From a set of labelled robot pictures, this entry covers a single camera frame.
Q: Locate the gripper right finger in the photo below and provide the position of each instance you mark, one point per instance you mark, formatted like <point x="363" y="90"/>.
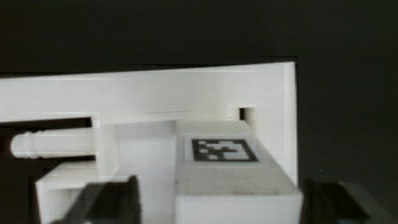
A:
<point x="340" y="204"/>

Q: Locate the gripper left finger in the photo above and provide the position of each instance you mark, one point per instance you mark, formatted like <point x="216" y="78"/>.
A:
<point x="108" y="204"/>

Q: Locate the white chair leg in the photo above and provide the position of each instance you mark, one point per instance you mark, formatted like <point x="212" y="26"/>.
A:
<point x="234" y="189"/>

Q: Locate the white chair seat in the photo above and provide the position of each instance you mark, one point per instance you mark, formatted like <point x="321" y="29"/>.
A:
<point x="141" y="157"/>

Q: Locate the white U-shaped fence frame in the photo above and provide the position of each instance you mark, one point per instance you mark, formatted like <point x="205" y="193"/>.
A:
<point x="168" y="94"/>

